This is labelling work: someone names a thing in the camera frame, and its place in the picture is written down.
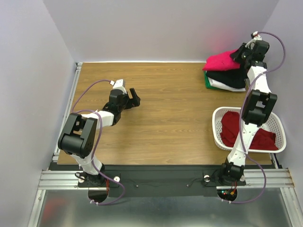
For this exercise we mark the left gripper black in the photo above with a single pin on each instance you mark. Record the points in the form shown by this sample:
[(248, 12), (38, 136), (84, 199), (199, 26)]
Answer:
[(129, 100)]

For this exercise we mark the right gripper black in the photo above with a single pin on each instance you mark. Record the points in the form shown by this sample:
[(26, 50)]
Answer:
[(243, 53)]

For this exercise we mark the pink t shirt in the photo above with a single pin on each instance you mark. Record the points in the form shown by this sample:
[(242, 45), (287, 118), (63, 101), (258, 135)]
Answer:
[(221, 62)]

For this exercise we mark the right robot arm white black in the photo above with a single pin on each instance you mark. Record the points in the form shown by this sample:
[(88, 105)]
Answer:
[(257, 107)]

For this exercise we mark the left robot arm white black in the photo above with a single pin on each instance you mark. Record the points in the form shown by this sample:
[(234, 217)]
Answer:
[(77, 138)]

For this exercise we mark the folded black t shirt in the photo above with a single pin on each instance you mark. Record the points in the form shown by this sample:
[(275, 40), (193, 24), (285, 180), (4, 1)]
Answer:
[(233, 78)]

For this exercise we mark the folded white t shirt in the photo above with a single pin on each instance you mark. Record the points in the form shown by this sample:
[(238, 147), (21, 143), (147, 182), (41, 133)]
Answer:
[(223, 86)]

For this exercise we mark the folded green t shirt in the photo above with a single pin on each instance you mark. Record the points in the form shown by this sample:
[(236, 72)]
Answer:
[(207, 83)]

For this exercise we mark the white plastic laundry basket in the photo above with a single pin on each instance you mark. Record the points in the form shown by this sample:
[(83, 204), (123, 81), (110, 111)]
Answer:
[(273, 125)]

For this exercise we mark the dark red t shirt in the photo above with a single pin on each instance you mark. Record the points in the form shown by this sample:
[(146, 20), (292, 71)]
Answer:
[(263, 140)]

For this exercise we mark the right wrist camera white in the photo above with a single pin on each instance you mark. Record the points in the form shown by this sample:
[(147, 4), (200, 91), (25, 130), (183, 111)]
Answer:
[(255, 36)]

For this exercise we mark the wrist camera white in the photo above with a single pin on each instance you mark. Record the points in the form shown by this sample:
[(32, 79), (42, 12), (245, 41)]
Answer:
[(119, 84), (255, 36)]

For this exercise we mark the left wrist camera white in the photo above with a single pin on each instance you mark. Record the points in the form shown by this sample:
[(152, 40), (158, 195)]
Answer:
[(119, 84)]

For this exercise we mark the left aluminium rail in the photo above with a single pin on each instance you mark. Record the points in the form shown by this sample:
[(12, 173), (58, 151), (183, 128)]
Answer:
[(56, 151)]

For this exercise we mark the aluminium rail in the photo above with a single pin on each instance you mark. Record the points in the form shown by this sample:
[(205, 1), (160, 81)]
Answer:
[(56, 151), (66, 180)]

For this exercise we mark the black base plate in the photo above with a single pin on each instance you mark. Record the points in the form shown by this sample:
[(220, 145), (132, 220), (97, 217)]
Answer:
[(156, 181)]

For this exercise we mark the front aluminium rail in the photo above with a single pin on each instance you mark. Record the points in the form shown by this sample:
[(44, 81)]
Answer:
[(66, 180)]

